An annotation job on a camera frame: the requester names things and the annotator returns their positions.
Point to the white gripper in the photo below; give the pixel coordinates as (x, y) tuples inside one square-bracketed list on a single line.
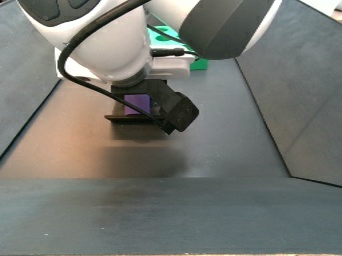
[(124, 66)]

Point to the purple cylinder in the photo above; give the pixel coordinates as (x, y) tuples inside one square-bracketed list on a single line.
[(140, 100)]

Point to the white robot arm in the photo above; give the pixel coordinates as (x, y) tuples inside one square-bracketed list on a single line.
[(106, 32)]

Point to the black curved cradle stand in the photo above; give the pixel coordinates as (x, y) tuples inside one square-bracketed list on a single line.
[(156, 97)]

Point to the green foam shape-sorting block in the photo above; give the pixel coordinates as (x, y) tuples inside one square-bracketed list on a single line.
[(163, 42)]

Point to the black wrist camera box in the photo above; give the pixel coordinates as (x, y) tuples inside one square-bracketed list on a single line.
[(179, 110)]

